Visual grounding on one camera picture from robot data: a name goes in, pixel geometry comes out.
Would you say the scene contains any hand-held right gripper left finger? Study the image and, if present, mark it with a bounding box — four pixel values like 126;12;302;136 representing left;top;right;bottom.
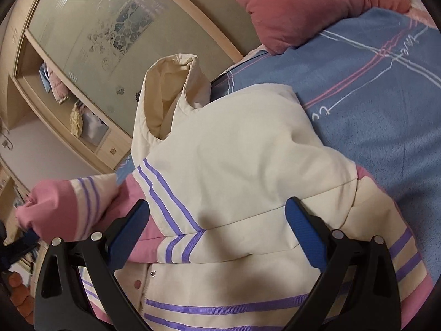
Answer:
34;198;150;331

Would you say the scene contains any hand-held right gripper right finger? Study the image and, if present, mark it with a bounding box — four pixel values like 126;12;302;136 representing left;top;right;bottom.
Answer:
284;196;415;331

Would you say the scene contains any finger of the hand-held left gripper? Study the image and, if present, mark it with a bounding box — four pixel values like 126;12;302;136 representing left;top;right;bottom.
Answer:
7;228;41;266

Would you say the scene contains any cream pink purple-striped hooded jacket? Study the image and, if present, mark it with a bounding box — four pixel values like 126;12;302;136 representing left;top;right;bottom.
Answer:
15;53;433;331

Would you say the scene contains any orange cushion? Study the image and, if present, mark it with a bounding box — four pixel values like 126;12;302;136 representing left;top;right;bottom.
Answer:
7;271;36;319

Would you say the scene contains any wooden drawer with knob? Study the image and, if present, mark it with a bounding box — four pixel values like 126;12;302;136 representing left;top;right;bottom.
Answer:
96;127;132;162

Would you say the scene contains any pale lilac cloth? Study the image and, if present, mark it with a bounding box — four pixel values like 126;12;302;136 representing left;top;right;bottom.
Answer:
81;110;110;145

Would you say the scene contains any crumpled yellow cloth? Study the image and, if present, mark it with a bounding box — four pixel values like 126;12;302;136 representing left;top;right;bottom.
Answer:
70;102;84;137

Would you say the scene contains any blue plaid bedsheet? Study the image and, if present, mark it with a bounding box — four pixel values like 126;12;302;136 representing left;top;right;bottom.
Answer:
210;5;441;283

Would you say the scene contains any folded pink cloth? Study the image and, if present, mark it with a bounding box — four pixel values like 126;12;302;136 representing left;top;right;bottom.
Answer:
46;65;70;105

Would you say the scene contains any folded light blue cloth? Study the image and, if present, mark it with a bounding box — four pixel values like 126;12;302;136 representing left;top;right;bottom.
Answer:
39;63;49;93

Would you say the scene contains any frosted floral glass sliding door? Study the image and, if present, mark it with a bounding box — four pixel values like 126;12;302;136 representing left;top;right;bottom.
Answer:
27;0;249;138

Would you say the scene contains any beige wooden wardrobe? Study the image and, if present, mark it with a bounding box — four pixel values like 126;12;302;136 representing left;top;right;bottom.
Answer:
0;0;264;176

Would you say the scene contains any dusty pink quilt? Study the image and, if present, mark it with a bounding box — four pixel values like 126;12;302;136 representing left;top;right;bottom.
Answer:
225;0;414;56

